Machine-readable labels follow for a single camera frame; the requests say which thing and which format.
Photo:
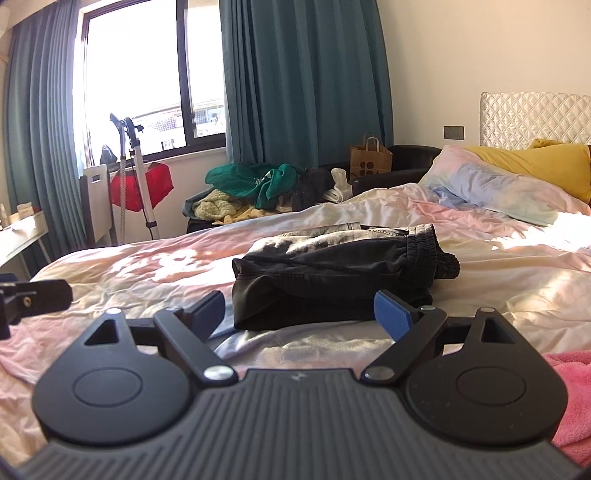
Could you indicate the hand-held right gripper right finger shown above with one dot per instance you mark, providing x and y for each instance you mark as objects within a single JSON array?
[{"x": 392, "y": 314}]

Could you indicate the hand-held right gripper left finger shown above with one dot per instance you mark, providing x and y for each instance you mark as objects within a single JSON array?
[{"x": 205, "y": 311}]

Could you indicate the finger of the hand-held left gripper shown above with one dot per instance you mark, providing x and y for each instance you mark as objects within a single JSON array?
[{"x": 46, "y": 295}]

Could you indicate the black shorts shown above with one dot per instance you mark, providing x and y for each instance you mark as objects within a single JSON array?
[{"x": 332, "y": 277}]

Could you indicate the white dressing table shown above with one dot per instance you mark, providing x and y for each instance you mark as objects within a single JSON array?
[{"x": 21, "y": 235}]

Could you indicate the bed with pastel sheet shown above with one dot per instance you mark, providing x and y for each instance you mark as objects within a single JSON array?
[{"x": 138, "y": 263}]

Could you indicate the beige box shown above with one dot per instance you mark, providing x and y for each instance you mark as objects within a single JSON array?
[{"x": 25, "y": 209}]

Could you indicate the white folding board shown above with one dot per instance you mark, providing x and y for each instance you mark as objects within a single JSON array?
[{"x": 94, "y": 203}]

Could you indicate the yellow garment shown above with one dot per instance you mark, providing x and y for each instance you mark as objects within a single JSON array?
[{"x": 217, "y": 207}]

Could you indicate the red cloth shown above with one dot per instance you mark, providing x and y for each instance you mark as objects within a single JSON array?
[{"x": 159, "y": 182}]

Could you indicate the green garment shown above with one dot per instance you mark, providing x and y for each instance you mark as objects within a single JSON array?
[{"x": 240, "y": 177}]

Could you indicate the white garment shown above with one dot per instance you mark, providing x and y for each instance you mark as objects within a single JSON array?
[{"x": 341, "y": 184}]

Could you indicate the black garment pile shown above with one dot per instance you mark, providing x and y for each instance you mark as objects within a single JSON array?
[{"x": 311, "y": 189}]

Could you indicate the garment steamer stand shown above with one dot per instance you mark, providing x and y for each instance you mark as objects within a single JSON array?
[{"x": 138, "y": 175}]

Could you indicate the black leather sofa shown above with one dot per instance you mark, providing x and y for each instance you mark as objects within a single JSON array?
[{"x": 411, "y": 161}]

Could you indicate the dark cloth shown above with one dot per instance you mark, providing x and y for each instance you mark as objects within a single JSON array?
[{"x": 108, "y": 154}]

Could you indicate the brown paper bag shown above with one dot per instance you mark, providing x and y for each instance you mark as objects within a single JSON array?
[{"x": 369, "y": 161}]

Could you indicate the teal curtain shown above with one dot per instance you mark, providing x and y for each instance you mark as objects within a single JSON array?
[
  {"x": 304, "y": 78},
  {"x": 46, "y": 138}
]

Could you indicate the pastel pillow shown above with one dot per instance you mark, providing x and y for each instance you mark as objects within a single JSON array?
[{"x": 489, "y": 189}]

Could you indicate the pink towel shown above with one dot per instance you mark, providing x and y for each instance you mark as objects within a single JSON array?
[{"x": 575, "y": 406}]

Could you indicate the yellow pillow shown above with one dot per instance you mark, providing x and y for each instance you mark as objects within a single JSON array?
[{"x": 545, "y": 166}]

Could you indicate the quilted silver headboard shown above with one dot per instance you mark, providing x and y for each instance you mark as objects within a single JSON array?
[{"x": 531, "y": 117}]

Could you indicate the black framed window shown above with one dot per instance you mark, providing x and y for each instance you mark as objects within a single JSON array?
[{"x": 138, "y": 64}]

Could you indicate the grey wall switch panel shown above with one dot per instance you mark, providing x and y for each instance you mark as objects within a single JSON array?
[{"x": 454, "y": 132}]

